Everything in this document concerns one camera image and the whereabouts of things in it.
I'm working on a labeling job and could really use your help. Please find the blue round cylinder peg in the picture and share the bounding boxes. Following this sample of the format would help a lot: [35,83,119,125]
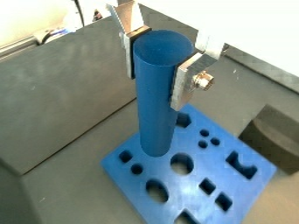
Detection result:
[134,30,193,157]

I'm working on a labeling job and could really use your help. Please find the dark grey foam block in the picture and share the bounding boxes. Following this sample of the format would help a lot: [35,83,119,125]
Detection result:
[239,105,299,174]

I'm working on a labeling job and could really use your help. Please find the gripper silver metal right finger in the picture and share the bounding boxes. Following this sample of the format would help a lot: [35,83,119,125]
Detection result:
[171,31,226,111]

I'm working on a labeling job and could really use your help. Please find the black cable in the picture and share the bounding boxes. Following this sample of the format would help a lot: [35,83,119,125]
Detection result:
[73,0,87,28]

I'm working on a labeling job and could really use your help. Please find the aluminium rail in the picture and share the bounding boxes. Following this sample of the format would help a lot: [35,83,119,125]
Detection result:
[0,29,53,60]

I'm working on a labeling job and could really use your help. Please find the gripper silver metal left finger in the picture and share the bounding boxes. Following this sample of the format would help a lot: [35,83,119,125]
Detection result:
[107,0,151,80]

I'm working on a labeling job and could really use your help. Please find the large grey foam pad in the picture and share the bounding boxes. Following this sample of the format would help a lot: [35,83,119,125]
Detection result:
[0,17,137,174]

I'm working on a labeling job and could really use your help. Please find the blue shape-hole board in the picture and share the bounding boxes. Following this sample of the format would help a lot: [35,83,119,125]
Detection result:
[102,105,277,224]

